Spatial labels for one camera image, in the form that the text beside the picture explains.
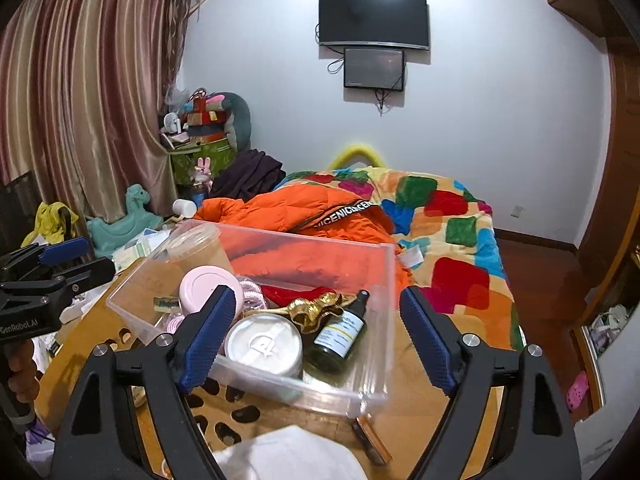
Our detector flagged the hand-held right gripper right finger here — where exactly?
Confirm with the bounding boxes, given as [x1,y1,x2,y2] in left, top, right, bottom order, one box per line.
[398,286,583,480]

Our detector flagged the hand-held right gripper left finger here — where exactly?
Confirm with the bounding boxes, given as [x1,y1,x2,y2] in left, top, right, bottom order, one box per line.
[47,284,238,480]

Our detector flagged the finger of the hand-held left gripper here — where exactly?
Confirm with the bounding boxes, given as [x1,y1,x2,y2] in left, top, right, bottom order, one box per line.
[0,257,117,306]
[0,237,92,282]

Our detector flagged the pink round handheld fan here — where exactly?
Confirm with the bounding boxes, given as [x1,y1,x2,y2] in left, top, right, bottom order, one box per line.
[179,267,241,318]

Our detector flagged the white round tub lid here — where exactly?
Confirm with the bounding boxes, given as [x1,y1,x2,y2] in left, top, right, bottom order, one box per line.
[223,312,304,380]

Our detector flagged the clear plastic storage box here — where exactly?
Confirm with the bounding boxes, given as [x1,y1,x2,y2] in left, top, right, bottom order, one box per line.
[106,222,401,418]

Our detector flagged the clear jar with cream filling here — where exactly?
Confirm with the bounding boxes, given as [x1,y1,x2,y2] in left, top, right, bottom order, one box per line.
[159,224,236,281]

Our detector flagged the red pouch with gold ribbon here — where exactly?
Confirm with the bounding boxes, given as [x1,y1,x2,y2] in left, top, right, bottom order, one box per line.
[260,284,346,333]

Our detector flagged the green spray bottle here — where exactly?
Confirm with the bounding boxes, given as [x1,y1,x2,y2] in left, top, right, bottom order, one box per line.
[306,290,372,373]

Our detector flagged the white cloth pouch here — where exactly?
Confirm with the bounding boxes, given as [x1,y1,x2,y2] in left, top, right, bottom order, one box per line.
[212,425,368,480]

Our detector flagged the person's left hand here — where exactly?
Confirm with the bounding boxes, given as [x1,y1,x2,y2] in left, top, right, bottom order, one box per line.
[7,345,42,403]

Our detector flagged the yellow cloth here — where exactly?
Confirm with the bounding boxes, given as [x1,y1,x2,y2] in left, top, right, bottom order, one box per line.
[22,201,81,248]

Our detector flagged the stack of paper packets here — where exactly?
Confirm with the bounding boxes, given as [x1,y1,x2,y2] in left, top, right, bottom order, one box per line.
[111,227,173,273]

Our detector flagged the teal rocking horse toy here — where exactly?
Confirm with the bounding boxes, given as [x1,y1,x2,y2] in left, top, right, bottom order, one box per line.
[86,184,166,260]

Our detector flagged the black mesh chair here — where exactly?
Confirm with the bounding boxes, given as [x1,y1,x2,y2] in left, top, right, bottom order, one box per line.
[0,170,41,256]

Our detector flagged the wooden desk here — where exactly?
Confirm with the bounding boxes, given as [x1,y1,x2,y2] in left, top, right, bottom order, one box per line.
[37,255,506,480]

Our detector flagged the colourful patch blanket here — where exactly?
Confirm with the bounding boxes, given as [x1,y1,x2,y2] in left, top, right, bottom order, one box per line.
[272,167,526,353]

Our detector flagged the small brown box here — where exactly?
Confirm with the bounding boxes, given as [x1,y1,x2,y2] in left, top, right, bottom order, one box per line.
[350,416,393,466]

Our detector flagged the orange jacket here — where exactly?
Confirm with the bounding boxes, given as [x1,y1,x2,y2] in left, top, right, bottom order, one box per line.
[192,182,416,306]

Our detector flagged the pink slippers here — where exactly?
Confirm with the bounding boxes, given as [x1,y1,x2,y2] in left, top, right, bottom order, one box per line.
[566,371,590,411]

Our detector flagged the green storage box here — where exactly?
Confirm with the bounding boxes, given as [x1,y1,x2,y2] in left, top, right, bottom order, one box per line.
[170,132,236,193]

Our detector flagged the striped satin curtain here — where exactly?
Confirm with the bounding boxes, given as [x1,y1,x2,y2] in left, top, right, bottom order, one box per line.
[0,0,201,216]

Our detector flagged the dark purple cloth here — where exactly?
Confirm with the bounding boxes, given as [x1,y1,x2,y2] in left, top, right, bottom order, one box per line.
[207,149,287,201]

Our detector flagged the white shoes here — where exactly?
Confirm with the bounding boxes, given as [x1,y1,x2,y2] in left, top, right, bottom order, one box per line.
[590,305,631,341]

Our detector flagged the white cabinet door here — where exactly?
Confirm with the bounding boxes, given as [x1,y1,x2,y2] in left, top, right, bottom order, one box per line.
[572,395,636,476]

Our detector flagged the grey cushion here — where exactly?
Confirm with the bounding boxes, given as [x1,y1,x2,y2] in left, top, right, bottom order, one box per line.
[212,92,252,153]

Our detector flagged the wooden wardrobe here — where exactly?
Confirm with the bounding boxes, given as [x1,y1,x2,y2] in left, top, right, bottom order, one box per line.
[537,0,640,411]

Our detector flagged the yellow foam ring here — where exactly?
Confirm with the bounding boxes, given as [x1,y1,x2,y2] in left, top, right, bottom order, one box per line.
[326,142,388,171]

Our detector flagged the small black wall monitor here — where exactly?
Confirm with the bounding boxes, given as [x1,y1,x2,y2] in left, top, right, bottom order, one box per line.
[342,47,407,92]

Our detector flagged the large black wall monitor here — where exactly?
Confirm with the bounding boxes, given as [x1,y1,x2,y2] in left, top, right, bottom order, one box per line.
[318,0,431,52]

